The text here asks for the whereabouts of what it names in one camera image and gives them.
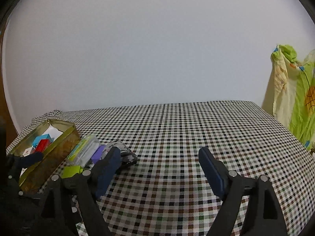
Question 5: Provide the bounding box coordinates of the grey sock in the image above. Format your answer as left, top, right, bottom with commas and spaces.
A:
106, 141, 138, 174

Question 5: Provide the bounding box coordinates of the turquoise duplo brick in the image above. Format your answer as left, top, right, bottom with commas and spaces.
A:
32, 134, 53, 147

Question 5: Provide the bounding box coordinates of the lime green duplo cube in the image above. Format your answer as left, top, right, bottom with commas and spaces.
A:
61, 166, 83, 179

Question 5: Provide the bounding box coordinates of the white block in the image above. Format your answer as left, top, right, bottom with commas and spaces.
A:
22, 147, 34, 157

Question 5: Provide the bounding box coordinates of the purple block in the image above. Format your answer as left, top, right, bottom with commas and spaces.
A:
91, 145, 106, 164

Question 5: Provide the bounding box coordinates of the red duplo brick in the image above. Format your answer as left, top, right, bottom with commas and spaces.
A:
34, 138, 51, 153

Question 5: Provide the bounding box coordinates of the gold tin box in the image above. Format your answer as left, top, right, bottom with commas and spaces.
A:
10, 119, 81, 194

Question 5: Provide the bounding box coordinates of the checkered tablecloth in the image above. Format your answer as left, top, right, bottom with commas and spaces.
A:
11, 101, 314, 235

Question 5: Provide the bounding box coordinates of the green pineapple print cloth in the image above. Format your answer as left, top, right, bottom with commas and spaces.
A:
262, 45, 314, 150

